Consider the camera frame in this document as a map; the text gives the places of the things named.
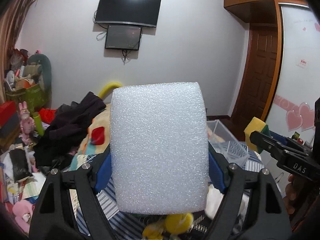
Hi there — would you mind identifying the white foam block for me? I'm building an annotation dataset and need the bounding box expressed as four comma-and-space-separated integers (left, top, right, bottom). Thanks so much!
110, 82, 209, 215

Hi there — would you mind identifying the yellow plush ball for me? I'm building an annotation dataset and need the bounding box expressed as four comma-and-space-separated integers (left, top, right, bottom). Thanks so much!
164, 213, 194, 235

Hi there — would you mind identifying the floral fabric scrunchie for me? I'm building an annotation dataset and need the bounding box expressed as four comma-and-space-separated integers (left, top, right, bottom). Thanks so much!
142, 220, 165, 239

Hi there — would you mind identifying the right hand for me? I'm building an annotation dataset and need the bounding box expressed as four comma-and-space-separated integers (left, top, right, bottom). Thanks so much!
283, 174, 299, 215

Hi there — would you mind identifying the clear plastic storage bin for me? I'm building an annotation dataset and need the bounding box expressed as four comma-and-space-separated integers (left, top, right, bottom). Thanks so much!
207, 120, 249, 167

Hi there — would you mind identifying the beige patterned blanket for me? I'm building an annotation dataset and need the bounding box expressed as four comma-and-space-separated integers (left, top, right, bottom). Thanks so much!
69, 103, 111, 171

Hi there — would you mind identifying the white sliding wardrobe door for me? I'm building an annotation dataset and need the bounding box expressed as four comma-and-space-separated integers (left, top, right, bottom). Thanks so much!
266, 3, 319, 144

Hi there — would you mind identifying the black clothing pile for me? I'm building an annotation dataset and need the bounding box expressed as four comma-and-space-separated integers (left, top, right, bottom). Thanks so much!
34, 92, 106, 175

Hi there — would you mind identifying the blue white patterned cloth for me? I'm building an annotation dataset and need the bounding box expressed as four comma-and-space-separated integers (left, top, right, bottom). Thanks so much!
70, 142, 264, 239

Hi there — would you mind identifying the brown wooden door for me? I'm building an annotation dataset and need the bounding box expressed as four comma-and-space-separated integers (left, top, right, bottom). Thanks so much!
232, 25, 278, 129

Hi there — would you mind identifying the yellow foam arch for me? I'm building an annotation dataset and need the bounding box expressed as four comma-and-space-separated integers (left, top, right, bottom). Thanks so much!
98, 82, 123, 99

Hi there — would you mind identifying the pink slipper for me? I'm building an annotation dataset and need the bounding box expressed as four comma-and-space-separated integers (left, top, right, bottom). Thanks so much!
12, 199, 34, 234

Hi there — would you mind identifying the pink rabbit doll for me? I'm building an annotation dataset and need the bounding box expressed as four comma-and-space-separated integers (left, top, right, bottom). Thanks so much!
18, 101, 35, 145

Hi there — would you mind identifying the green cardboard box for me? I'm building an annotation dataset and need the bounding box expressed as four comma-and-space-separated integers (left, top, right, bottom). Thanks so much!
5, 84, 50, 113

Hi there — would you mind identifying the dark green cushion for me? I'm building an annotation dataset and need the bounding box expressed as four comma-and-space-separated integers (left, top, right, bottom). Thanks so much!
23, 54, 52, 96

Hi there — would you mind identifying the red box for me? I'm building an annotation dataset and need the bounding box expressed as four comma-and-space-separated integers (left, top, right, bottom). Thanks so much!
0, 101, 16, 128

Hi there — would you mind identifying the striped brown curtain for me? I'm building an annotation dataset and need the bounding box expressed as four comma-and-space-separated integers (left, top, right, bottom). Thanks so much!
1, 0, 33, 103

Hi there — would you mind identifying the small black wall monitor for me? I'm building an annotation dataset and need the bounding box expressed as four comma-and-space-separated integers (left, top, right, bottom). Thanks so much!
105, 25, 142, 50

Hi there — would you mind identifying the large black wall television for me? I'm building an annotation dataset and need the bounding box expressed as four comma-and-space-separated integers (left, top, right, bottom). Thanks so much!
94, 0, 161, 28

